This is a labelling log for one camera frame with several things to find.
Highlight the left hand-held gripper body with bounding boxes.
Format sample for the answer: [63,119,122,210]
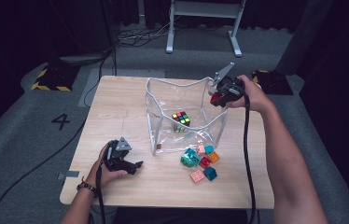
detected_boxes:
[104,136,133,173]

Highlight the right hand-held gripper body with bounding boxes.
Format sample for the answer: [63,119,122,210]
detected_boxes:
[212,62,245,106]

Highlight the multicoloured puzzle cube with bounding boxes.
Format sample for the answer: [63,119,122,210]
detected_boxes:
[171,111,191,127]

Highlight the clear plastic bag white trim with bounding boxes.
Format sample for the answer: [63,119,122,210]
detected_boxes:
[145,76,229,156]

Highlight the green toy block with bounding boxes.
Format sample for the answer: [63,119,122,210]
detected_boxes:
[180,156,194,169]

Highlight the orange toy block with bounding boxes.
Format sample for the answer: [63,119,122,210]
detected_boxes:
[207,151,220,164]

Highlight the dark blue toy block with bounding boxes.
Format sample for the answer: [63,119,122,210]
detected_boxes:
[202,166,218,182]

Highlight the person's left hand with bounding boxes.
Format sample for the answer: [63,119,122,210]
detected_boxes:
[85,143,130,189]

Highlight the person's right hand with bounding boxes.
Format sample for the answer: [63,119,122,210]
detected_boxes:
[225,74,274,115]

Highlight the grey tape piece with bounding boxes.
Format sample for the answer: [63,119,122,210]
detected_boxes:
[58,170,80,181]

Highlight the person's dark clothing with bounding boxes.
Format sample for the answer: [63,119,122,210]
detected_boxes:
[113,207,249,224]

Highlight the white metal stand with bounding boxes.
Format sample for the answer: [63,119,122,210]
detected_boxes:
[165,0,247,58]

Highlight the dark grey curtain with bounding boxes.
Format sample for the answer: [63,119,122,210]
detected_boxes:
[276,0,334,76]

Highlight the beaded bracelet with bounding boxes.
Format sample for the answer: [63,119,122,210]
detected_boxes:
[77,176,98,197]

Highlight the left hand-held gripper cable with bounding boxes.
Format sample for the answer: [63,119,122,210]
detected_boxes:
[95,164,106,224]

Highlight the hand-held gripper cable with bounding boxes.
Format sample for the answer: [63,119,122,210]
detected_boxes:
[241,90,258,224]
[95,164,106,224]

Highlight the right hand-held gripper cable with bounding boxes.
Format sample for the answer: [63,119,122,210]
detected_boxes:
[241,90,258,224]

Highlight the thick black floor cable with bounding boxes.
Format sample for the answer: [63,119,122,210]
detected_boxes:
[0,119,87,224]

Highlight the thin black floor cable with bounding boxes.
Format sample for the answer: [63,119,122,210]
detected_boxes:
[83,46,118,108]

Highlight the bundle of floor cables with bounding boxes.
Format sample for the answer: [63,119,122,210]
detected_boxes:
[115,22,176,49]

